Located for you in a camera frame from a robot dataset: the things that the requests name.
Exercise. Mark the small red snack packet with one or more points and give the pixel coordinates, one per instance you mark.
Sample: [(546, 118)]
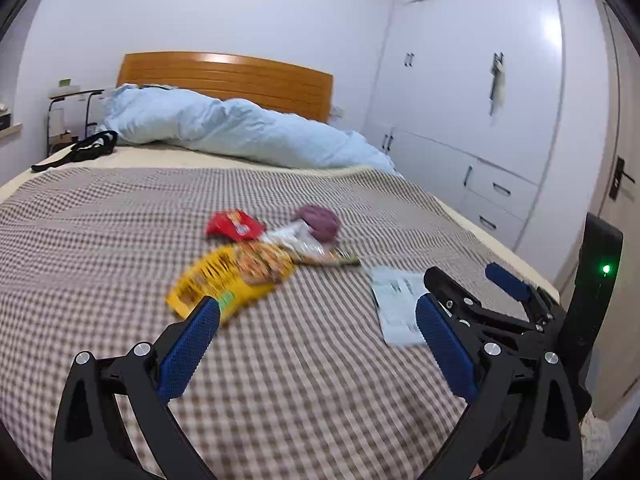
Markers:
[(232, 225)]

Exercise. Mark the wall socket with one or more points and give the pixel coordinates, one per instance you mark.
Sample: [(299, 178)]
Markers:
[(338, 111)]

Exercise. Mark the wooden headboard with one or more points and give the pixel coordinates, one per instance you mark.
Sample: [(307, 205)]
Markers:
[(225, 75)]

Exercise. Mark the checked bedspread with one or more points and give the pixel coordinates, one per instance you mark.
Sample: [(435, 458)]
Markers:
[(310, 410)]

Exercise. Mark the yellow snack packet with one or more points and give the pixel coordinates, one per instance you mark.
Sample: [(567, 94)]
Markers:
[(235, 275)]

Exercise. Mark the white wardrobe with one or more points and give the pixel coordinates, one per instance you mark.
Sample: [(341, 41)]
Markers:
[(450, 85)]

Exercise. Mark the purple cloth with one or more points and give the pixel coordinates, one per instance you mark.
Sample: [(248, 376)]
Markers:
[(317, 222)]

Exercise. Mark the light blue duvet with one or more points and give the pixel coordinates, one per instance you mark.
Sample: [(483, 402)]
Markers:
[(240, 130)]

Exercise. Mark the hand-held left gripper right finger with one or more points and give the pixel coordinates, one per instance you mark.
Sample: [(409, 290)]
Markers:
[(445, 345)]

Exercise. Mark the black flat box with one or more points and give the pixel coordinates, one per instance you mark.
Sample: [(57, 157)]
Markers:
[(5, 119)]

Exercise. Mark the white green-printed pouch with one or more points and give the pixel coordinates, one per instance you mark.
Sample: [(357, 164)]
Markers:
[(395, 305)]

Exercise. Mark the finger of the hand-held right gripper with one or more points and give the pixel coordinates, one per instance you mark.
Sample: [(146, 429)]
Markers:
[(455, 295), (510, 282)]

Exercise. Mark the hanging pale cloth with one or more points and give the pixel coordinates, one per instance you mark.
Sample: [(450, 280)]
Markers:
[(496, 85)]

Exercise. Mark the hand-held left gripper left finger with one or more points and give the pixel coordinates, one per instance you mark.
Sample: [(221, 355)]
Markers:
[(192, 340)]

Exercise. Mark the black bedside rack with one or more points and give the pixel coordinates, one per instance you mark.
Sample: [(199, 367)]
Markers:
[(67, 105)]

